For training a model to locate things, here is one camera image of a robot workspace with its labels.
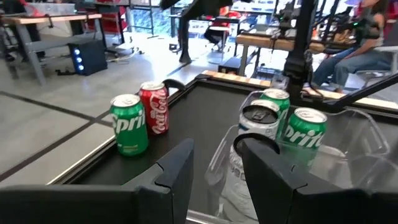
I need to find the black computer tower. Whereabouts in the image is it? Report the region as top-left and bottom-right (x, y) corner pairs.
(67, 39), (108, 77)

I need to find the red Coca-Cola can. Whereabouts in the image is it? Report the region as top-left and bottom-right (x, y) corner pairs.
(138, 81), (170, 135)

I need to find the black floor stand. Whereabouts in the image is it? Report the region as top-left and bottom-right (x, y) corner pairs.
(160, 0), (234, 65)

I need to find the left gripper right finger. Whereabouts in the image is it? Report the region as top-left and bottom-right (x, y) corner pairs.
(242, 138), (357, 224)

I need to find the clear storage box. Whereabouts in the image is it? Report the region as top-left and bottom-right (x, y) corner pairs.
(24, 2), (77, 16)

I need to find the grey chair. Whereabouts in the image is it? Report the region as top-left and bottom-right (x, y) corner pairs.
(354, 45), (398, 82)

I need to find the wooden-top workbench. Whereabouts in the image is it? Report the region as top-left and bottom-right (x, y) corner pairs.
(0, 12), (103, 86)
(235, 32), (327, 77)

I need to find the green Sprite can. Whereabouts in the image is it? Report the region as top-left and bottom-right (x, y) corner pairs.
(109, 94), (149, 156)
(259, 88), (292, 138)
(281, 107), (328, 169)

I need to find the clear plastic bin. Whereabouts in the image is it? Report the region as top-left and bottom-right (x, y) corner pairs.
(203, 90), (312, 224)
(279, 107), (391, 192)

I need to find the black frame strut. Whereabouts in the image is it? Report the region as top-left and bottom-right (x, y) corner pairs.
(322, 72), (398, 113)

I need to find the black crate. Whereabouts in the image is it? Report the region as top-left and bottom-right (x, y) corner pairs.
(217, 57), (242, 75)

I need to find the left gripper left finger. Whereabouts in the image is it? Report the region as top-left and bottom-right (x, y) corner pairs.
(107, 138), (195, 224)

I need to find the person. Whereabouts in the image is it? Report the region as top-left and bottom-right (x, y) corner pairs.
(312, 0), (398, 93)
(203, 6), (242, 46)

